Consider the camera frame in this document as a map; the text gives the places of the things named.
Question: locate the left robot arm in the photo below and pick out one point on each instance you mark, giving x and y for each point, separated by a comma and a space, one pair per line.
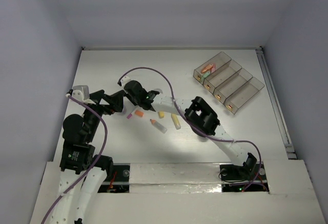
81, 170

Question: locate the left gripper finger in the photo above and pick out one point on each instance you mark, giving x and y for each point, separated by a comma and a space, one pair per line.
115, 102
97, 96

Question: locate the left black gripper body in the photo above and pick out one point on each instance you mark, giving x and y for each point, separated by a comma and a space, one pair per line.
101, 101

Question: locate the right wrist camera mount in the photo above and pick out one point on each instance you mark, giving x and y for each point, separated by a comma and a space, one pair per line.
123, 81

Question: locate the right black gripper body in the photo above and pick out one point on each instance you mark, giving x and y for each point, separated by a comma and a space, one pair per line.
136, 101

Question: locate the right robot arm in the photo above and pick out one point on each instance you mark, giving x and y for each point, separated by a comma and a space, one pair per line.
200, 116

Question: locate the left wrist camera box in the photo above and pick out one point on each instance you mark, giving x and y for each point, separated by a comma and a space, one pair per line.
79, 93

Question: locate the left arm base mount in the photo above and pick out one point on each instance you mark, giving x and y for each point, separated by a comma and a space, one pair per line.
118, 182

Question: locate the yellow highlighter cap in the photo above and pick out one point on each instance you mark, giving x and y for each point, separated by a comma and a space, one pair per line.
161, 114

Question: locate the orange highlighter cap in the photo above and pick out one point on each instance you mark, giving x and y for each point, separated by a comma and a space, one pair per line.
139, 113

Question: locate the yellow highlighter pen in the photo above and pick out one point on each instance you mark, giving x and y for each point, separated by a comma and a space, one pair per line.
176, 121

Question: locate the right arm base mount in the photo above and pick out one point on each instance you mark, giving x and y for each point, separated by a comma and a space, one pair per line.
234, 179

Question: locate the orange tip clear highlighter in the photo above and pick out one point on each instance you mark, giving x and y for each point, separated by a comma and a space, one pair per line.
158, 126

